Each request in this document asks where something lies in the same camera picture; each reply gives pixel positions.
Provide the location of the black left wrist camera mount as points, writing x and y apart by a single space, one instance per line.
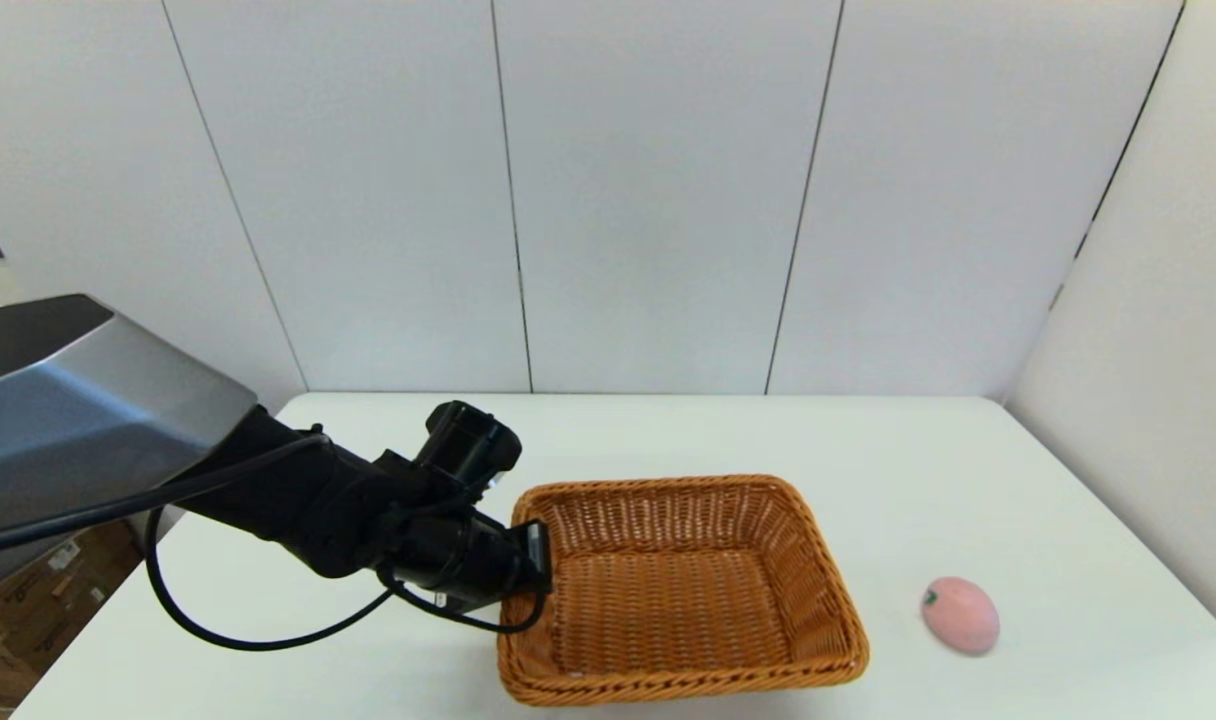
468 440

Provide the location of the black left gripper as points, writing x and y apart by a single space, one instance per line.
458 560

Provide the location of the pink peach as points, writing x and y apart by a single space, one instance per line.
960 615

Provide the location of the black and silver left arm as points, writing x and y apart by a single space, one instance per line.
78 410

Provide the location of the orange wicker basket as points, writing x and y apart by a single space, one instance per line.
668 600

